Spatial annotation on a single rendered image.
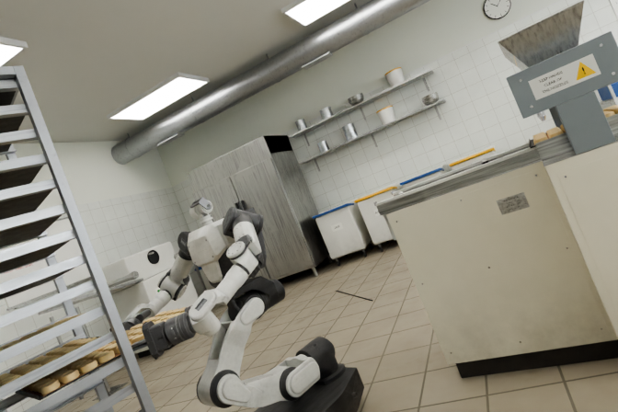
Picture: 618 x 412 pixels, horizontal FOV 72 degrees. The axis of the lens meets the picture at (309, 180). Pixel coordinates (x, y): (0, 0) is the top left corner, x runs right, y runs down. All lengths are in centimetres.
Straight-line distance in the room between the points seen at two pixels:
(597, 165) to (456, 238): 62
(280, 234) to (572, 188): 461
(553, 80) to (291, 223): 453
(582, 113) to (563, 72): 15
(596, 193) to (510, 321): 68
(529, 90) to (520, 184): 41
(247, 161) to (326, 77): 171
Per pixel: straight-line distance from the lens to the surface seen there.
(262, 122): 686
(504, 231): 197
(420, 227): 202
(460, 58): 621
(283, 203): 579
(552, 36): 184
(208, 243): 194
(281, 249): 595
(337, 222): 584
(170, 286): 235
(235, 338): 200
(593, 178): 175
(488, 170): 194
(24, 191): 163
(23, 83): 174
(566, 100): 172
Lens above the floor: 105
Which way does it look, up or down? 2 degrees up
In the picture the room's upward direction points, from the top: 22 degrees counter-clockwise
